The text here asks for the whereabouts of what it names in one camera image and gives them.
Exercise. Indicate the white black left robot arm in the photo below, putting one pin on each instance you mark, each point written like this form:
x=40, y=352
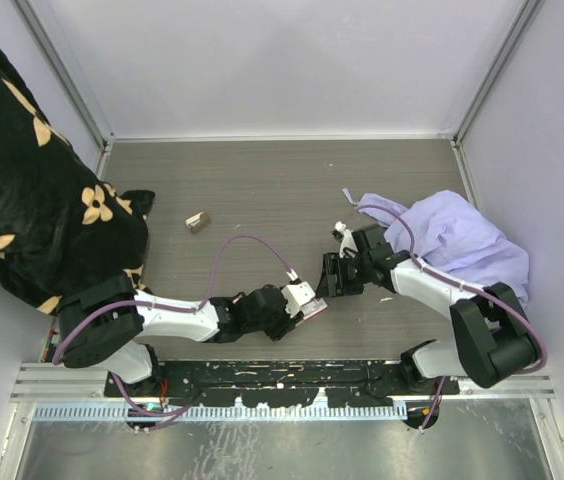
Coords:
x=100, y=327

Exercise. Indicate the beige stapler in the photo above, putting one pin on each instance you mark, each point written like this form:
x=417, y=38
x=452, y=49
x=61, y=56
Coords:
x=198, y=222

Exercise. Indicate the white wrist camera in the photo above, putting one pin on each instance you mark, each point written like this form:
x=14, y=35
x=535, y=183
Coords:
x=347, y=245
x=299, y=298

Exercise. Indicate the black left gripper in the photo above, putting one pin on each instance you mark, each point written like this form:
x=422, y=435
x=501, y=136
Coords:
x=286, y=324

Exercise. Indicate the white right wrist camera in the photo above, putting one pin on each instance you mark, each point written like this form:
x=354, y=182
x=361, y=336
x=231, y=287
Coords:
x=347, y=245

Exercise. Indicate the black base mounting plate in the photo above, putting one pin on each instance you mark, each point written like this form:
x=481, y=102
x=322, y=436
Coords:
x=354, y=383

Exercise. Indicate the black floral blanket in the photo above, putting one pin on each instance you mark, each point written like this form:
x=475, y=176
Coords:
x=62, y=229

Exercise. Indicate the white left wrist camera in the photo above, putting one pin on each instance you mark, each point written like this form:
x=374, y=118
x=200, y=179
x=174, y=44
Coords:
x=299, y=298

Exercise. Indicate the aluminium front rail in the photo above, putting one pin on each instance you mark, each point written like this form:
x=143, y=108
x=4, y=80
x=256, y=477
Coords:
x=39, y=382

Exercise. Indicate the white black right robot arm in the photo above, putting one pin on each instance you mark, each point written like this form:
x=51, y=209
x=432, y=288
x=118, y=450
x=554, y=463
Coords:
x=492, y=339

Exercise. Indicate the white slotted cable duct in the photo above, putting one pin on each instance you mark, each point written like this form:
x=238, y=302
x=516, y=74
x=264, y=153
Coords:
x=320, y=411

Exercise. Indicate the lavender crumpled cloth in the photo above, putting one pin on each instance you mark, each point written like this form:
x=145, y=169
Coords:
x=452, y=236

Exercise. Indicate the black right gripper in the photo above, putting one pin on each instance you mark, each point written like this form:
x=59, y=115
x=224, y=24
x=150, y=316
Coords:
x=332, y=264

